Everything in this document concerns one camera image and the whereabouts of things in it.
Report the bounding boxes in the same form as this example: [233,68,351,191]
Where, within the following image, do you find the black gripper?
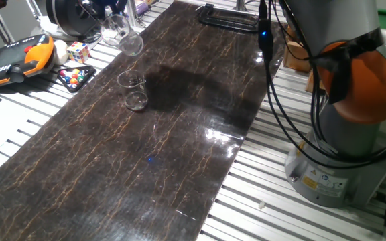
[90,0,130,38]

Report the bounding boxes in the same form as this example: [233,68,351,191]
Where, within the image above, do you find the clear ribbed plastic cup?
[101,13,145,57]

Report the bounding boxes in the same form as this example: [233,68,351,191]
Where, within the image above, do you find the clear glass beaker cup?
[116,69,149,112]

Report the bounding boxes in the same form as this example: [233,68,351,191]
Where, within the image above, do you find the purple object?
[135,0,151,16]

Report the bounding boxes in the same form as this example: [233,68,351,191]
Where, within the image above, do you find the rubik's cube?
[66,41,92,64]

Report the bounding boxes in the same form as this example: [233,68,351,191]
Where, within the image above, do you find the black filament spool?
[45,0,102,37]

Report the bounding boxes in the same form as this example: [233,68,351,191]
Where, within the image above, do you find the white egg shaped object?
[52,39,69,66]

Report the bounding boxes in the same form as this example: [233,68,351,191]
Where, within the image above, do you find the billiard ball triangle toy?
[56,65,97,94]

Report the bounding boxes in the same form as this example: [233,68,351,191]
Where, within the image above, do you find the black clamp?
[198,3,267,33]

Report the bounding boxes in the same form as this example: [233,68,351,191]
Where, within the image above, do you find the orange black teach pendant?
[0,34,56,88]

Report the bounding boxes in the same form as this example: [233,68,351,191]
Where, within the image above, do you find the dark marble pattern mat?
[0,0,286,241]

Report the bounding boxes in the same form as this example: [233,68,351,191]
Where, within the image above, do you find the silver metal post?
[125,0,146,28]

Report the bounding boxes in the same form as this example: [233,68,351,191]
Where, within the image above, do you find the thin aluminium frame bar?
[25,0,43,21]

